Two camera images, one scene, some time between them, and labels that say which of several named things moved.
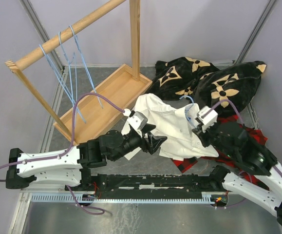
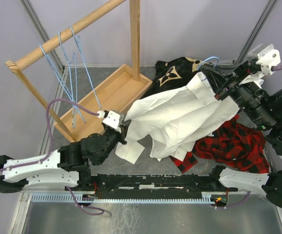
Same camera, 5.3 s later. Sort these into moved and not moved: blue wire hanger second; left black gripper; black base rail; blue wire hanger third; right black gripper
Moved: left black gripper; right black gripper
Not moved: blue wire hanger third; black base rail; blue wire hanger second
